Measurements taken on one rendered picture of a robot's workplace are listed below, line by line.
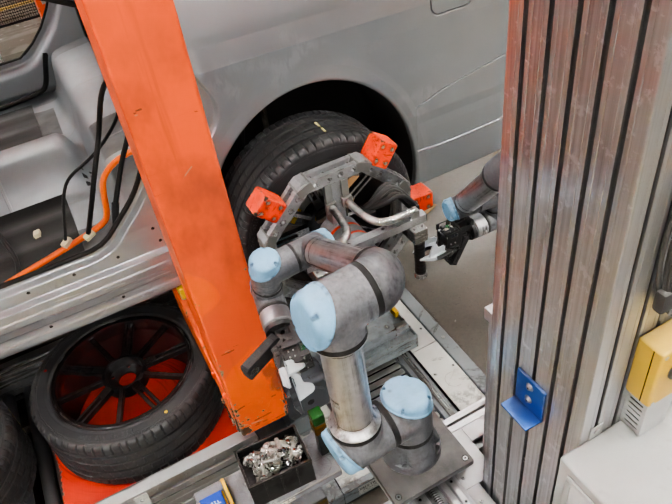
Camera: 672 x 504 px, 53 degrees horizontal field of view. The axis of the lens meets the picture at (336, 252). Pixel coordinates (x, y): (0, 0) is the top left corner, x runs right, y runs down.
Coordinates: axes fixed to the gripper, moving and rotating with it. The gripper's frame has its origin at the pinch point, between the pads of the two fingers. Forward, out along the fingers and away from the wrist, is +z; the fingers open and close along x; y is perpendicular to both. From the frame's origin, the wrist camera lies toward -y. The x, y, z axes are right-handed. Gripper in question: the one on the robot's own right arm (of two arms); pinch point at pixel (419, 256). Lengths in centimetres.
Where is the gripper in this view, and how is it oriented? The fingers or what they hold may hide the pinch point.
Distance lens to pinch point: 217.9
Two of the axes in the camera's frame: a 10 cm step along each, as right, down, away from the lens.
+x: 4.6, 5.5, -7.0
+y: -1.2, -7.4, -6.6
